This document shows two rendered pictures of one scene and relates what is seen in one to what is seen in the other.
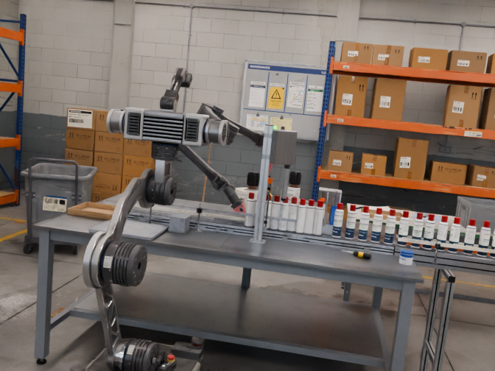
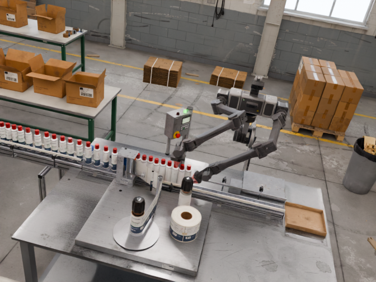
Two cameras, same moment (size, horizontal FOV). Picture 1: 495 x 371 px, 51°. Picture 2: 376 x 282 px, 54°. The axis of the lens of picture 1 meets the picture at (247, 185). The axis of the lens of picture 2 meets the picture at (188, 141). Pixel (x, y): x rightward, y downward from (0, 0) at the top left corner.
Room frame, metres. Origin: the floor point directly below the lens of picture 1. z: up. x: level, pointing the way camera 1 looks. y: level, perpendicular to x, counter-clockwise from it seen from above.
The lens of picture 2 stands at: (5.42, -0.13, 2.73)
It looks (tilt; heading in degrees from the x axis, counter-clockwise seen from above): 32 degrees down; 179
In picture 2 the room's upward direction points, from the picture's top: 9 degrees clockwise
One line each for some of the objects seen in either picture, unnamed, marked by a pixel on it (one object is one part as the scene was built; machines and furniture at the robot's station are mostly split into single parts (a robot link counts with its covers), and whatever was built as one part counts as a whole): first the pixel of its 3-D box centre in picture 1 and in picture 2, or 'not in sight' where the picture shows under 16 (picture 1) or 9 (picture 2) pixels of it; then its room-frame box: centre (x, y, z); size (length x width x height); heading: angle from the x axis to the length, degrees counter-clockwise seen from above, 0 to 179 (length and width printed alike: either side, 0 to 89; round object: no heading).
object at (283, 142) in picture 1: (279, 146); (178, 123); (3.00, -0.16, 1.38); 0.17 x 0.10 x 0.19; 136
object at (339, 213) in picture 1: (338, 220); not in sight; (3.03, -0.55, 0.98); 0.05 x 0.05 x 0.20
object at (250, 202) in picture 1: (250, 209); (187, 175); (3.10, -0.03, 0.98); 0.05 x 0.05 x 0.20
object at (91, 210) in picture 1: (99, 210); (304, 218); (3.25, 0.92, 0.85); 0.30 x 0.26 x 0.04; 81
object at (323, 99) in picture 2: not in sight; (321, 96); (-0.29, 2.09, 0.45); 1.20 x 0.84 x 0.89; 173
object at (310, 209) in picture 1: (309, 216); (143, 165); (3.05, -0.39, 0.98); 0.05 x 0.05 x 0.20
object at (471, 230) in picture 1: (470, 237); (37, 140); (2.91, -1.28, 0.98); 0.05 x 0.05 x 0.20
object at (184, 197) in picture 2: (251, 193); (185, 194); (3.39, -0.03, 1.03); 0.09 x 0.09 x 0.30
